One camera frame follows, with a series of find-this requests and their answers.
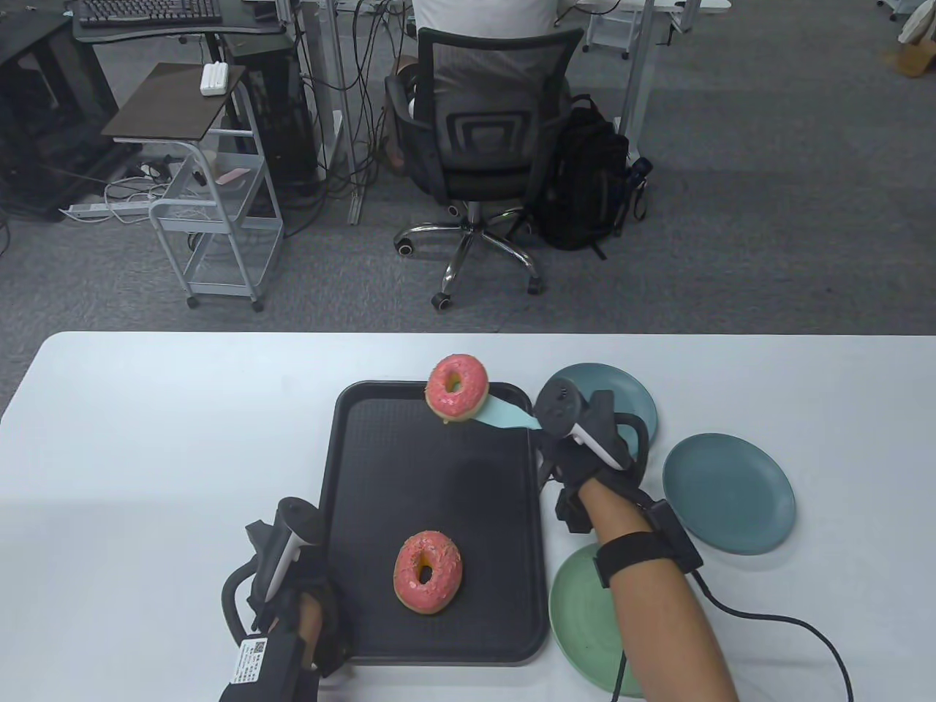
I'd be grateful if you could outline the black keyboard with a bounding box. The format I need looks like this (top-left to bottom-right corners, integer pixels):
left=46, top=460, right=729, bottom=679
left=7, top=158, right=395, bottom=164
left=78, top=0, right=222, bottom=30

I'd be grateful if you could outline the person's right forearm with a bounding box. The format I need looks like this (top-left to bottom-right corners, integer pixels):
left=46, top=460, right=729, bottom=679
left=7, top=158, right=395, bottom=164
left=581, top=479, right=739, bottom=702

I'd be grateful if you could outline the black cable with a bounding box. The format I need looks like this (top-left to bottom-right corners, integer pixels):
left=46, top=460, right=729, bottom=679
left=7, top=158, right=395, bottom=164
left=691, top=570, right=855, bottom=702

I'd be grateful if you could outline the teal plate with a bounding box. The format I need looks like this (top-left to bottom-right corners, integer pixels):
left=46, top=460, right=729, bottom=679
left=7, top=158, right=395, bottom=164
left=663, top=433, right=796, bottom=555
left=539, top=363, right=658, bottom=447

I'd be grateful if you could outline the person's right hand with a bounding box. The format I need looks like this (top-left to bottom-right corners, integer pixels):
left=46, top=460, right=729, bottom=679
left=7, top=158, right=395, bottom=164
left=536, top=391, right=653, bottom=540

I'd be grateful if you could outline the black baking tray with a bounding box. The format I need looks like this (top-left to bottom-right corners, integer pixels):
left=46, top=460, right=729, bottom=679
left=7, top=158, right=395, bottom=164
left=301, top=380, right=551, bottom=666

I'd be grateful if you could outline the black backpack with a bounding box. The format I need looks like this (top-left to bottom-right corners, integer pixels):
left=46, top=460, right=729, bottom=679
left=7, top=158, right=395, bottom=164
left=530, top=94, right=652, bottom=260

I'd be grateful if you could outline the person's left forearm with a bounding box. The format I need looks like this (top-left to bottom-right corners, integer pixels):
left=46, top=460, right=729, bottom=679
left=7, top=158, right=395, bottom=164
left=292, top=592, right=326, bottom=670

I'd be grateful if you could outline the white bag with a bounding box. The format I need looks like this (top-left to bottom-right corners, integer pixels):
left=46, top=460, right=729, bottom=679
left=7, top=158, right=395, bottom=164
left=899, top=7, right=936, bottom=45

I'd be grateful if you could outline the dark wooden side table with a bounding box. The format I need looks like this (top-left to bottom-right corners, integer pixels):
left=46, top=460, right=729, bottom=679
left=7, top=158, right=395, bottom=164
left=101, top=62, right=248, bottom=141

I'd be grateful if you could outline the white power strip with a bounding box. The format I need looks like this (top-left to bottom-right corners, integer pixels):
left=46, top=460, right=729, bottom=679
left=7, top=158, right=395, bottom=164
left=60, top=201, right=151, bottom=220

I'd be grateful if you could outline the person's left hand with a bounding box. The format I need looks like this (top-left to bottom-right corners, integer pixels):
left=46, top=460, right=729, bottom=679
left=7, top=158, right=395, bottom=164
left=245, top=521, right=353, bottom=681

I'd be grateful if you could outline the black mesh office chair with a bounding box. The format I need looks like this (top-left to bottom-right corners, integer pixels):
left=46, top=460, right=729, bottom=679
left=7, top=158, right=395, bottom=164
left=385, top=24, right=586, bottom=314

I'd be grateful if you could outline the green plate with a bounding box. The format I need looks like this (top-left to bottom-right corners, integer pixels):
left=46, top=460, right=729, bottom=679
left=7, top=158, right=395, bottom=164
left=548, top=545, right=659, bottom=695

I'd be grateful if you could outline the white rolling cart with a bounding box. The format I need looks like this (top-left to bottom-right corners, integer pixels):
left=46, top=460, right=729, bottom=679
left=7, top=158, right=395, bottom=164
left=148, top=77, right=286, bottom=314

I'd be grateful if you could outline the black desk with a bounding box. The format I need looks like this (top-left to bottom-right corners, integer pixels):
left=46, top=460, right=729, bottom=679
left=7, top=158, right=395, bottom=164
left=69, top=0, right=293, bottom=45

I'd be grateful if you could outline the cardboard box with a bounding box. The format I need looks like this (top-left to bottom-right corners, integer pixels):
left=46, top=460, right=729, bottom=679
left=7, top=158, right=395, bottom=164
left=881, top=40, right=936, bottom=78

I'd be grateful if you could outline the white desk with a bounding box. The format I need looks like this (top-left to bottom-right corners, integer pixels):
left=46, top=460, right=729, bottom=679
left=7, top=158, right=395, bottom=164
left=296, top=0, right=366, bottom=224
left=570, top=0, right=732, bottom=140

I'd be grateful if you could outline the light blue dessert shovel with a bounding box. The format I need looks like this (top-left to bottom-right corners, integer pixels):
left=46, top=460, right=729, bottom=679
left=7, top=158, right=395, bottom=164
left=468, top=395, right=543, bottom=432

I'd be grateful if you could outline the black computer tower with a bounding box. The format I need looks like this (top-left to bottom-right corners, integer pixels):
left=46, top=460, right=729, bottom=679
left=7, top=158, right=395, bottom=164
left=249, top=48, right=322, bottom=198

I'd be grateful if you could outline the grey handheld controller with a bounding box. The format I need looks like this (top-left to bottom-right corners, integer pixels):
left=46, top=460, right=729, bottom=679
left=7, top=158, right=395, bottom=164
left=222, top=497, right=326, bottom=644
left=534, top=377, right=652, bottom=472

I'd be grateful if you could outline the black wrist strap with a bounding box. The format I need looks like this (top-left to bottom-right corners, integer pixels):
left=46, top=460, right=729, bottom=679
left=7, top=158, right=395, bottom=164
left=594, top=532, right=677, bottom=588

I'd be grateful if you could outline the black labelled wrist camera box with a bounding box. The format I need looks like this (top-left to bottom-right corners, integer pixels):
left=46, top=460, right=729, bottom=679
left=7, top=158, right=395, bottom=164
left=219, top=635, right=322, bottom=702

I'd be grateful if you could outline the pink sprinkled mini donut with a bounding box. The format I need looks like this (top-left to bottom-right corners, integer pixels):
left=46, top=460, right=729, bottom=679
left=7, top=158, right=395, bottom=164
left=426, top=354, right=489, bottom=425
left=393, top=532, right=464, bottom=615

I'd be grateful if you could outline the white drawer cart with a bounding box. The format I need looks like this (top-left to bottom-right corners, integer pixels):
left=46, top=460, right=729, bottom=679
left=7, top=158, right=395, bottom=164
left=585, top=11, right=633, bottom=59

